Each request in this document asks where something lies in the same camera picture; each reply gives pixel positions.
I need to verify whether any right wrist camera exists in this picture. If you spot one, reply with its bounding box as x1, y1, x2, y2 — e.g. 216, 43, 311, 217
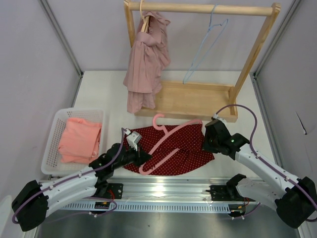
211, 114, 227, 125

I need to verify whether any red polka dot cloth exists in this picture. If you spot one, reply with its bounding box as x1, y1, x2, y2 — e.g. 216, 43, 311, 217
124, 123, 214, 176

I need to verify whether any beige plastic hanger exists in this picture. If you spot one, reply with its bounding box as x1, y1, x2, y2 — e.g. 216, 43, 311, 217
139, 0, 150, 33

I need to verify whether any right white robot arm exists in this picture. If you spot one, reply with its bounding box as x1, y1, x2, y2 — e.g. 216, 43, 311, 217
203, 119, 317, 229

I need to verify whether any aluminium mounting rail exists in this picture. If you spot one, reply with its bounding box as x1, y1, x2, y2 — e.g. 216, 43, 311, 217
64, 178, 257, 214

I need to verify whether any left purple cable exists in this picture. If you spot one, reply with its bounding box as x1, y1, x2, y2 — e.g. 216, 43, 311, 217
12, 127, 132, 225

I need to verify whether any blue plastic hanger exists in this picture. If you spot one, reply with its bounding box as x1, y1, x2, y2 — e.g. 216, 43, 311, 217
182, 3, 229, 85

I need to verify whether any pink skirt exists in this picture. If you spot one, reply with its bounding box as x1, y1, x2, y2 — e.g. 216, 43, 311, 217
123, 11, 170, 114

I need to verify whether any pink plastic hanger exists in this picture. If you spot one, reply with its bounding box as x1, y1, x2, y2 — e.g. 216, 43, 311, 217
139, 114, 203, 176

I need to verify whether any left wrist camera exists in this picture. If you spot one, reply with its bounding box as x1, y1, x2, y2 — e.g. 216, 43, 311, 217
124, 129, 142, 151

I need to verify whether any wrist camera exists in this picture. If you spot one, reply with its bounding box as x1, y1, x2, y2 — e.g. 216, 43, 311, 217
211, 114, 227, 125
124, 129, 142, 151

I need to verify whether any wooden clothes rack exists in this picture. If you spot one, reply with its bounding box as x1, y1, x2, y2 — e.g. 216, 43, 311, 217
124, 0, 281, 122

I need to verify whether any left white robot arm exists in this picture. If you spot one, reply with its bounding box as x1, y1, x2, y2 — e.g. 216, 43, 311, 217
11, 143, 151, 232

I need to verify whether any salmon pink cloth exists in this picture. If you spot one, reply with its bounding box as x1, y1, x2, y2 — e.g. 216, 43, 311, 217
58, 118, 102, 164

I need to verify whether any white plastic basket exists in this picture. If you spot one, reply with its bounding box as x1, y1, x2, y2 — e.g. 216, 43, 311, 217
41, 108, 106, 176

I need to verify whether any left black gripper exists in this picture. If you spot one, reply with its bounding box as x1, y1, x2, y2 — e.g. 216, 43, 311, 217
112, 142, 151, 170

